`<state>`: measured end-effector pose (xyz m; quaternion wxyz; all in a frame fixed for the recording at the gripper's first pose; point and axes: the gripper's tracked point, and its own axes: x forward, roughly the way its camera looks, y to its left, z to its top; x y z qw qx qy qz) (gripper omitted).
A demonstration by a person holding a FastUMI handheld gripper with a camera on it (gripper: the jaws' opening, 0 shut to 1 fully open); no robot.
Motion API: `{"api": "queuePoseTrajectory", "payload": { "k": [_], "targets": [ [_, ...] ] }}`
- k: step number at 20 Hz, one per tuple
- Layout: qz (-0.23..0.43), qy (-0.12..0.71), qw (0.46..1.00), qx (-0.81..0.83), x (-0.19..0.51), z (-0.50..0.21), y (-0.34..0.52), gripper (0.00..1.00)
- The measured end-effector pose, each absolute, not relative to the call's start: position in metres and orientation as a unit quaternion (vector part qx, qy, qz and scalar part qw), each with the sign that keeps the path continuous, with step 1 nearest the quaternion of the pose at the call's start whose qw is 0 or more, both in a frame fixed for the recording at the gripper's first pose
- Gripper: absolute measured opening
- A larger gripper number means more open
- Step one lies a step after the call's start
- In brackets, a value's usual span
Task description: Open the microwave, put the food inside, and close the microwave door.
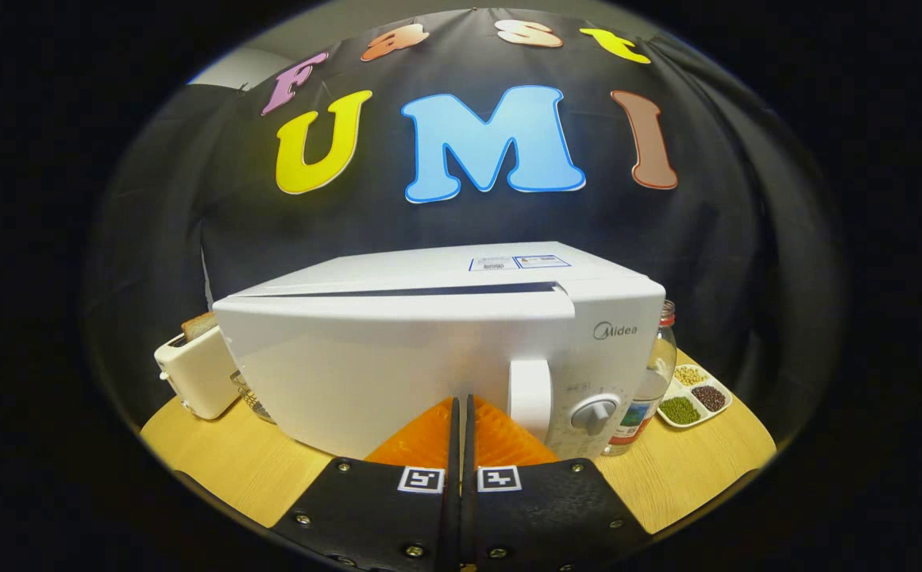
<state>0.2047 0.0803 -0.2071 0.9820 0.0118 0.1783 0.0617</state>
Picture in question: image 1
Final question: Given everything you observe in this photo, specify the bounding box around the white microwave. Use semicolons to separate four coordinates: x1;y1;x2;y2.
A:
212;242;666;462

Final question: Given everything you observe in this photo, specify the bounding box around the clear plastic water bottle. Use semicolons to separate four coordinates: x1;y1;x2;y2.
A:
602;300;677;457

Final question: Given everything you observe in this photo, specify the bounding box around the white toaster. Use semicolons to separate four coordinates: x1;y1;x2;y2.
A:
154;324;241;420

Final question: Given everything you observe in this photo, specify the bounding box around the toasted bread slice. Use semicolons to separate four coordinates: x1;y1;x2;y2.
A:
181;311;219;342

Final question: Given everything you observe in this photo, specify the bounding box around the white divided bean dish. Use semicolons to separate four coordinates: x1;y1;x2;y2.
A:
656;364;733;430

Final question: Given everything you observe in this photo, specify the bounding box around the wire mesh basket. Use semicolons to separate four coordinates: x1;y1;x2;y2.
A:
230;369;275;423

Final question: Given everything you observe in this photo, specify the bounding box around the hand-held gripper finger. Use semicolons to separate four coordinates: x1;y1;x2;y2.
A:
461;395;652;572
270;395;461;572

